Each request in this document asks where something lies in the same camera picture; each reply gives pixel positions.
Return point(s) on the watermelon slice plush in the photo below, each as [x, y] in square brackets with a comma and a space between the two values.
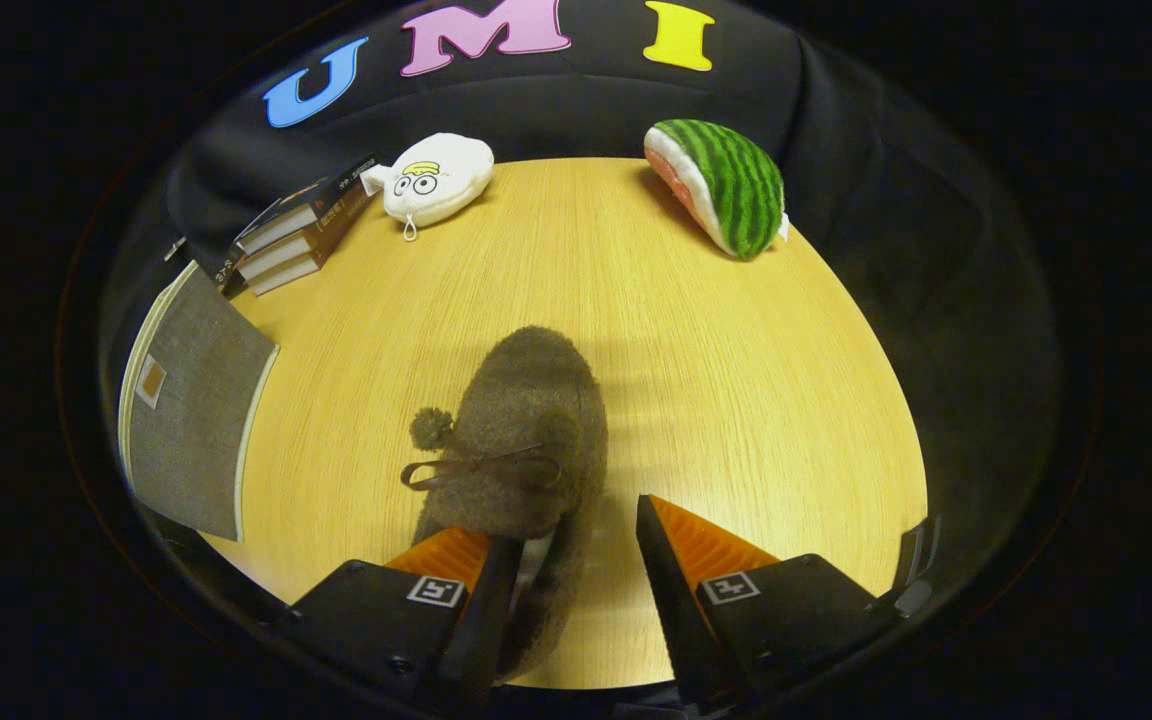
[726, 180]

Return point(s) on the brown cover book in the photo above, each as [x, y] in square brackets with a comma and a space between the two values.
[286, 278]
[271, 258]

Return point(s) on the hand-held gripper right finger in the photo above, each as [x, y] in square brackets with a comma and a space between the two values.
[676, 620]

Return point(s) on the silver metal clip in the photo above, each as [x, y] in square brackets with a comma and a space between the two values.
[174, 249]

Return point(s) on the white cartoon face plush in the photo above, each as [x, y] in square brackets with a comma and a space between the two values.
[436, 180]

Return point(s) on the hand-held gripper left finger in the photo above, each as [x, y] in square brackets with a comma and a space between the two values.
[486, 620]

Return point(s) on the brown fuzzy shoe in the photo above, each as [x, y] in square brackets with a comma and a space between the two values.
[531, 400]

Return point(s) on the dark blue cover book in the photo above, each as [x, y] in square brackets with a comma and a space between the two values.
[321, 190]

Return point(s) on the grey fabric storage box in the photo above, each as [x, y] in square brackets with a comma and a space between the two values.
[191, 420]

